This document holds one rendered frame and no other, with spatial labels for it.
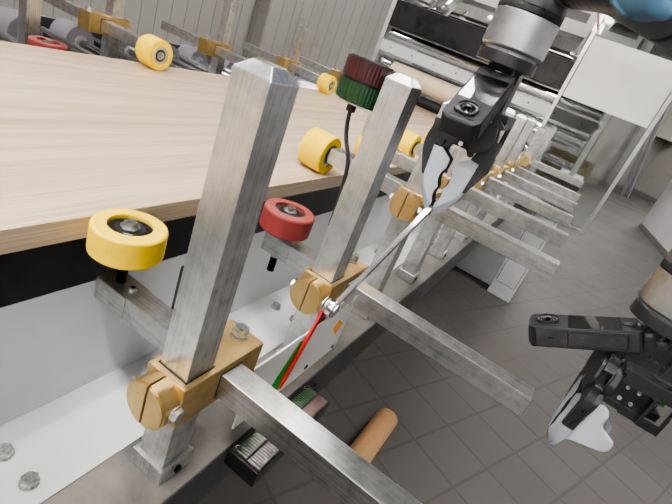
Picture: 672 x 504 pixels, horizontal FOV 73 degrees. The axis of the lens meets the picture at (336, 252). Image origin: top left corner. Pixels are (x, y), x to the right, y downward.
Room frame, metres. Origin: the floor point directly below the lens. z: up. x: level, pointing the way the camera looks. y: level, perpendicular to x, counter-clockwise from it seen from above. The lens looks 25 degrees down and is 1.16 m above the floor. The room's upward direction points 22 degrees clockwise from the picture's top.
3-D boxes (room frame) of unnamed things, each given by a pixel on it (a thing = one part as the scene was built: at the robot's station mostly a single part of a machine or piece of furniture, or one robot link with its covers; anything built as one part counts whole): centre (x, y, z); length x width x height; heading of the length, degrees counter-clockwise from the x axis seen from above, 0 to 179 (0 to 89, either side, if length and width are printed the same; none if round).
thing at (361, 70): (0.59, 0.04, 1.13); 0.06 x 0.06 x 0.02
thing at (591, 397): (0.46, -0.33, 0.91); 0.05 x 0.02 x 0.09; 158
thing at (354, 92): (0.59, 0.04, 1.11); 0.06 x 0.06 x 0.02
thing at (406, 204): (0.82, -0.10, 0.94); 0.13 x 0.06 x 0.05; 158
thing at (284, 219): (0.65, 0.09, 0.85); 0.08 x 0.08 x 0.11
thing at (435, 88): (3.19, -0.46, 1.04); 1.43 x 0.12 x 0.12; 68
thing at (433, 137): (0.61, -0.08, 1.08); 0.05 x 0.02 x 0.09; 68
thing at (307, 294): (0.59, -0.01, 0.84); 0.13 x 0.06 x 0.05; 158
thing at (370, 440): (1.15, -0.34, 0.04); 0.30 x 0.08 x 0.08; 158
